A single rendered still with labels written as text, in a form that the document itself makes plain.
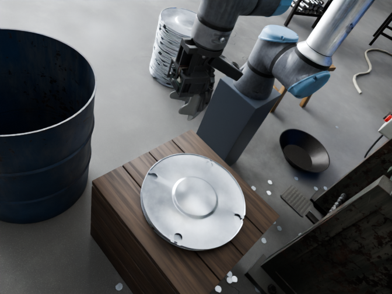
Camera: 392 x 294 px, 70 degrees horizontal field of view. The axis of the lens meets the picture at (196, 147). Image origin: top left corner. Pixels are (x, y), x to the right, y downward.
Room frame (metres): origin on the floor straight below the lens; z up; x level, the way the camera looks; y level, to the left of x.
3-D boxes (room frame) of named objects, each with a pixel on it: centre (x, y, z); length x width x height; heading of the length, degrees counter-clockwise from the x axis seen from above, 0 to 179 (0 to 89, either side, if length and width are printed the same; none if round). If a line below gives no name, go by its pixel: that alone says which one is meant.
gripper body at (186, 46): (0.53, 0.07, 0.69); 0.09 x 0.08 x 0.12; 135
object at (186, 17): (1.44, 0.32, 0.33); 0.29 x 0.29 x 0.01
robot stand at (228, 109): (0.94, -0.10, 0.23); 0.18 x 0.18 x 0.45; 63
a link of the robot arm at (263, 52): (0.94, -0.10, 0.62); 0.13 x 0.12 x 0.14; 50
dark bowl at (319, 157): (1.22, -0.54, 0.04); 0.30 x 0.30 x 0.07
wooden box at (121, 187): (0.44, -0.05, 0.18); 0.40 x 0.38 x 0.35; 63
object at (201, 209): (0.44, -0.06, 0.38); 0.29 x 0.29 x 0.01
